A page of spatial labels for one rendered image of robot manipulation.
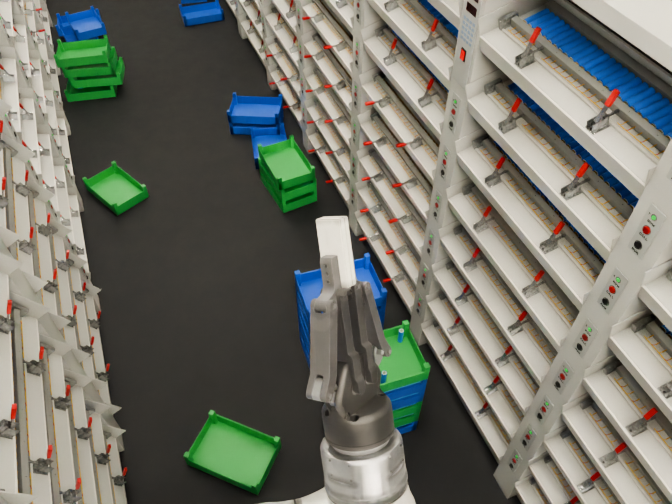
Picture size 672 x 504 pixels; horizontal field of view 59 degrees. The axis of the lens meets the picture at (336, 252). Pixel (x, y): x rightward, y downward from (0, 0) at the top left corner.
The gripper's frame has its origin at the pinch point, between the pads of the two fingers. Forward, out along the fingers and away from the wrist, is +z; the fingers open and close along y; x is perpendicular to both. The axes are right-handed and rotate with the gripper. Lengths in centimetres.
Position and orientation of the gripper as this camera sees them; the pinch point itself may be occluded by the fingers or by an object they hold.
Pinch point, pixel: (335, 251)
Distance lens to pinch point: 59.2
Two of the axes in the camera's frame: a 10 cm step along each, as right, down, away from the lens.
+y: -5.7, 2.4, -7.9
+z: -1.3, -9.7, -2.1
